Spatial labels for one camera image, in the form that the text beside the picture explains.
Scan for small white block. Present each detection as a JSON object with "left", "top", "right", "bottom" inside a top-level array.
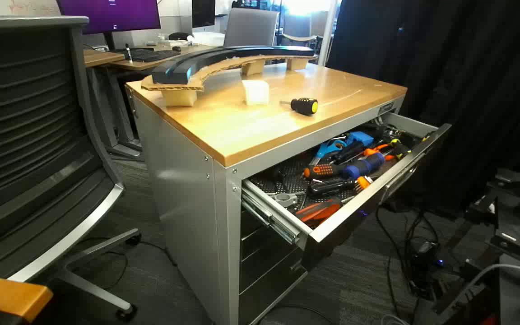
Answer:
[{"left": 240, "top": 77, "right": 271, "bottom": 106}]

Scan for blue handled screwdriver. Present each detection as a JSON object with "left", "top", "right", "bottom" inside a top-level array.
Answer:
[{"left": 337, "top": 149, "right": 388, "bottom": 180}]

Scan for black monitor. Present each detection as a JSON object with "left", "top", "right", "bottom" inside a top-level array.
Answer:
[{"left": 189, "top": 0, "right": 216, "bottom": 28}]

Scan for grey tool cabinet wooden top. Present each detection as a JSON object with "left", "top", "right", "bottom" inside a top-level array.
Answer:
[{"left": 124, "top": 59, "right": 410, "bottom": 325}]

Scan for black metal stand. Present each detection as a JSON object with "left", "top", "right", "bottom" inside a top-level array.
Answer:
[{"left": 439, "top": 167, "right": 520, "bottom": 325}]

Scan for grey metal tool drawer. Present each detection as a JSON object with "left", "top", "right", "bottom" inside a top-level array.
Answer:
[{"left": 240, "top": 111, "right": 453, "bottom": 245}]

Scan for wooden office desk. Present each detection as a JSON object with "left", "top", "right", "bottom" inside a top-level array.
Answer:
[{"left": 81, "top": 41, "right": 225, "bottom": 158}]

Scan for black keyboard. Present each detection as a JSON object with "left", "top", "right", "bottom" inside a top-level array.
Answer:
[{"left": 128, "top": 46, "right": 180, "bottom": 63}]

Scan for orange wooden board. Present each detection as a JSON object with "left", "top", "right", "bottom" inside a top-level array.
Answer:
[{"left": 0, "top": 272, "right": 54, "bottom": 325}]

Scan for blue hand tool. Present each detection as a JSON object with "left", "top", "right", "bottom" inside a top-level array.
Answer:
[{"left": 309, "top": 129, "right": 375, "bottom": 167}]

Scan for curved black wooden riser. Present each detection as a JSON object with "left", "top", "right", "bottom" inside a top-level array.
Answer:
[{"left": 139, "top": 43, "right": 318, "bottom": 110}]

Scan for purple screen monitor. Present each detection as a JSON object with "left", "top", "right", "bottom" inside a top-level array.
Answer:
[{"left": 56, "top": 0, "right": 162, "bottom": 36}]

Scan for black and yellow mug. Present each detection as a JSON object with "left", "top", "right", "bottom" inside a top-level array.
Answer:
[{"left": 289, "top": 95, "right": 319, "bottom": 117}]

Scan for orange handled screwdriver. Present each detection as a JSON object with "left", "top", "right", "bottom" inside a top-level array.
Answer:
[{"left": 299, "top": 160, "right": 339, "bottom": 180}]

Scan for black cable bundle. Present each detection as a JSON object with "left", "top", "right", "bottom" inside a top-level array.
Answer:
[{"left": 374, "top": 205, "right": 455, "bottom": 317}]

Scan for orange handled pliers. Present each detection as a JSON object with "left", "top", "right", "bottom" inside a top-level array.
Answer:
[{"left": 294, "top": 198, "right": 343, "bottom": 225}]

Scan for black curtain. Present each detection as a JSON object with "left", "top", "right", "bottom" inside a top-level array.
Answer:
[{"left": 327, "top": 0, "right": 520, "bottom": 218}]

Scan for grey mesh office chair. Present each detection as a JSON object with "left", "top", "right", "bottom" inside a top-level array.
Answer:
[{"left": 0, "top": 14, "right": 142, "bottom": 321}]

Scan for orange black screwdriver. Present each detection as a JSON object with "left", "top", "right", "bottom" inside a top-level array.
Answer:
[{"left": 361, "top": 138, "right": 406, "bottom": 158}]

